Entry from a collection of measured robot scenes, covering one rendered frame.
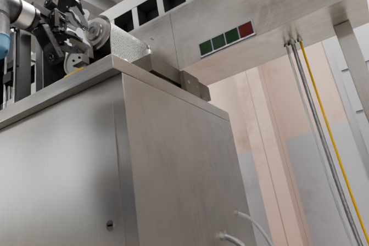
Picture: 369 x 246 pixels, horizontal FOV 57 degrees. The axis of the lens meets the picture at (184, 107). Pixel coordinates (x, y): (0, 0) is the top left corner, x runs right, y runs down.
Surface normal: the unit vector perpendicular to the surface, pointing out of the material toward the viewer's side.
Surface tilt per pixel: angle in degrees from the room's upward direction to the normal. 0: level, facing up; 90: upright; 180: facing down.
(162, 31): 90
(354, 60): 90
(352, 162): 90
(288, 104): 90
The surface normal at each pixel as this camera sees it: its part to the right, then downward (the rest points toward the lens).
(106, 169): -0.52, -0.22
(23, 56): 0.84, -0.31
